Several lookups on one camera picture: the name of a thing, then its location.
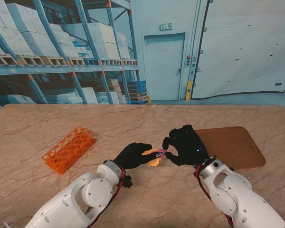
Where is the yellow cloth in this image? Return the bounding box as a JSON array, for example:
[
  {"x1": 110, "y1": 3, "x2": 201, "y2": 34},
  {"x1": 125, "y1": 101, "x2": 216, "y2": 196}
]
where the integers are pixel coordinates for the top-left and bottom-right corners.
[{"x1": 141, "y1": 147, "x2": 162, "y2": 167}]

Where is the printed warehouse backdrop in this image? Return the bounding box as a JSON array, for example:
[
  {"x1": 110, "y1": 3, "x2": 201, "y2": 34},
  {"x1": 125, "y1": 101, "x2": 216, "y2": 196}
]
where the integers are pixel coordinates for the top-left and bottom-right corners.
[{"x1": 0, "y1": 0, "x2": 285, "y2": 106}]

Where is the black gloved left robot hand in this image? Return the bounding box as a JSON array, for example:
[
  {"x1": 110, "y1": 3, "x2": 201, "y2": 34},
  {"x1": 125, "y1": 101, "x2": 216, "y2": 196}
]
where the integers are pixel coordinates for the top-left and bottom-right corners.
[{"x1": 113, "y1": 142, "x2": 160, "y2": 171}]

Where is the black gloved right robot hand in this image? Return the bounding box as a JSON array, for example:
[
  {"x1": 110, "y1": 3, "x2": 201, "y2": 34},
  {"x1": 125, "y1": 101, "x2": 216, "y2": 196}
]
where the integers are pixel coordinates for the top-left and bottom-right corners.
[{"x1": 161, "y1": 124, "x2": 211, "y2": 167}]

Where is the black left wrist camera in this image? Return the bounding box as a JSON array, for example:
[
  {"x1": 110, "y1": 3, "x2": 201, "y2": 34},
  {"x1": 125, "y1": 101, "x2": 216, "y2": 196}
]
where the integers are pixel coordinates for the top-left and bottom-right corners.
[{"x1": 123, "y1": 175, "x2": 134, "y2": 190}]

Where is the red black right arm cable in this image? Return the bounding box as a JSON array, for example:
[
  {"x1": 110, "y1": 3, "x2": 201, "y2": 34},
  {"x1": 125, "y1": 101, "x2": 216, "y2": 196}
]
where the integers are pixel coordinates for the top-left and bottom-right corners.
[{"x1": 194, "y1": 165, "x2": 235, "y2": 228}]

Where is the red black left arm cable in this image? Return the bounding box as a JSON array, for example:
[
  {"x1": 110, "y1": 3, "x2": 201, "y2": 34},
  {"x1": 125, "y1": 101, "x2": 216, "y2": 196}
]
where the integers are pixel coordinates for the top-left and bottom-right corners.
[{"x1": 84, "y1": 167, "x2": 126, "y2": 228}]

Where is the pink rubber band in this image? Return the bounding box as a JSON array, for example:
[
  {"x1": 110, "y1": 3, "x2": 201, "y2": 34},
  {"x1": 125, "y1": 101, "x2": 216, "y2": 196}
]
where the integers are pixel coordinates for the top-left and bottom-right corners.
[{"x1": 153, "y1": 149, "x2": 168, "y2": 159}]

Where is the orange test tube rack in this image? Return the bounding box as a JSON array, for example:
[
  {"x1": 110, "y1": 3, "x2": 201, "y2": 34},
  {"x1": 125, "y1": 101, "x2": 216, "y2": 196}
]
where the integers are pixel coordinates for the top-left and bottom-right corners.
[{"x1": 41, "y1": 125, "x2": 97, "y2": 175}]

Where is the red black arm cable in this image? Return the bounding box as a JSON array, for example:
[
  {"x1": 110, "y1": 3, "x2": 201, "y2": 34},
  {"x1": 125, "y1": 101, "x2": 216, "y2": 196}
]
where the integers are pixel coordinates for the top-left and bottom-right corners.
[
  {"x1": 194, "y1": 165, "x2": 235, "y2": 228},
  {"x1": 84, "y1": 167, "x2": 126, "y2": 228}
]

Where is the brown wooden tray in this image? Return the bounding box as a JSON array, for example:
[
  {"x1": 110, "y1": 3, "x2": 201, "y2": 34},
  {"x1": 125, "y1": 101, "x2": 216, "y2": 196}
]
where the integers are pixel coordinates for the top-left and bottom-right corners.
[{"x1": 194, "y1": 126, "x2": 266, "y2": 170}]

